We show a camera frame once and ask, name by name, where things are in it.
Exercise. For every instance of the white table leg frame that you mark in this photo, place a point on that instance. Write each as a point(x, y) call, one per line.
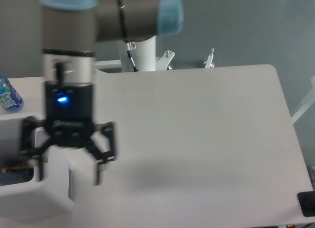
point(304, 104)

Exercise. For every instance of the clear plastic bottle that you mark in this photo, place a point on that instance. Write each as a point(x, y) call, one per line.
point(10, 179)

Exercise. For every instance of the black device at table edge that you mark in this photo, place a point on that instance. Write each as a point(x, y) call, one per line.
point(307, 203)

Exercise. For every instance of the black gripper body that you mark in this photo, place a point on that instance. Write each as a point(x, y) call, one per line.
point(69, 110)

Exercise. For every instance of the colourful snack wrappers in bin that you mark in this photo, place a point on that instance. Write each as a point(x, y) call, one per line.
point(17, 169)

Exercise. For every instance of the white trash can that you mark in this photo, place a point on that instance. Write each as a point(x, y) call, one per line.
point(34, 198)

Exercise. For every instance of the white pedestal foot bracket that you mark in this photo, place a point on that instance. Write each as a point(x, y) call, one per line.
point(107, 64)

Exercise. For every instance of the blue labelled drink bottle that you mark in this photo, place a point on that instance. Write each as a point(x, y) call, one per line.
point(10, 100)

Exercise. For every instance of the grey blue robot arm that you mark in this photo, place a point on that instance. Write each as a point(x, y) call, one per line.
point(71, 30)

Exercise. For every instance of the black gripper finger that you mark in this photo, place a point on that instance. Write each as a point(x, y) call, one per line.
point(28, 125)
point(102, 154)

